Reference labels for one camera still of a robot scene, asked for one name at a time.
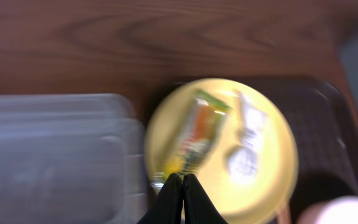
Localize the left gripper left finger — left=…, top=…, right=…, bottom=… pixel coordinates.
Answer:
left=138, top=174, right=183, bottom=224

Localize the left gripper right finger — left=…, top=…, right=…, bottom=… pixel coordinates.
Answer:
left=182, top=174, right=227, bottom=224

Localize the white tissue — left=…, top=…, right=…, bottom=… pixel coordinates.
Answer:
left=227, top=91, right=268, bottom=184

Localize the green orange snack wrapper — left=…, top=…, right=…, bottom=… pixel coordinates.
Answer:
left=151, top=89, right=231, bottom=190

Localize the pink white bowl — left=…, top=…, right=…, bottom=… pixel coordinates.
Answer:
left=296, top=196, right=358, bottom=224

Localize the lower clear plastic bin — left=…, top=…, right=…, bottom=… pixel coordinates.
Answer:
left=117, top=119, right=149, bottom=223

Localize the clear plastic bin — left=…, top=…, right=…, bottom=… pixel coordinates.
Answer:
left=117, top=119, right=149, bottom=223
left=0, top=94, right=133, bottom=223

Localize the yellow plate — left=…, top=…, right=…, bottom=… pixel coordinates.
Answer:
left=144, top=78, right=298, bottom=223

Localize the upper clear plastic bin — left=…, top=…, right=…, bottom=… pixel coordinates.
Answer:
left=0, top=94, right=133, bottom=223

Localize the dark brown serving tray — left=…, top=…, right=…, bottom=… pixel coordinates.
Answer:
left=145, top=77, right=358, bottom=223

